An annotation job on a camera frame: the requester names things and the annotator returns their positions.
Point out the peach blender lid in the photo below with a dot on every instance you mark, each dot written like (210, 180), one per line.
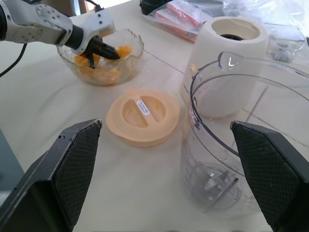
(116, 120)

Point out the black crumpled bag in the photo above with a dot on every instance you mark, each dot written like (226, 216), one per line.
(147, 7)

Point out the clear crumpled plastic bag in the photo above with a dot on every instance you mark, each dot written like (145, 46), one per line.
(265, 12)

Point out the cream blender base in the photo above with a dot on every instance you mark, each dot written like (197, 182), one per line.
(217, 60)

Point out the clear blender jar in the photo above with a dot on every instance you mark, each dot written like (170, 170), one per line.
(193, 154)

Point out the red and white packet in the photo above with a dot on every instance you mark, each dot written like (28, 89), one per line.
(186, 14)
(173, 25)

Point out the clear plastic container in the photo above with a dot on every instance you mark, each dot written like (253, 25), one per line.
(285, 46)

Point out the orange segment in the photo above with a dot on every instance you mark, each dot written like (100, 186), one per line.
(125, 50)
(80, 60)
(85, 72)

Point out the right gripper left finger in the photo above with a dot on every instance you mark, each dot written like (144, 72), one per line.
(60, 181)

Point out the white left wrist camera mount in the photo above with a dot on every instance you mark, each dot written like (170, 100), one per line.
(96, 24)

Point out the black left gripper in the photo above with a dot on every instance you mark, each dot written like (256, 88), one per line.
(96, 46)

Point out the clear glass bowl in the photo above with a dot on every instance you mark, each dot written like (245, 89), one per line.
(130, 70)

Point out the plastic bag of packets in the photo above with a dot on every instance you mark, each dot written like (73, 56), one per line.
(173, 14)

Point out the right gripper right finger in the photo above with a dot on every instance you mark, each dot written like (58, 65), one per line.
(272, 181)

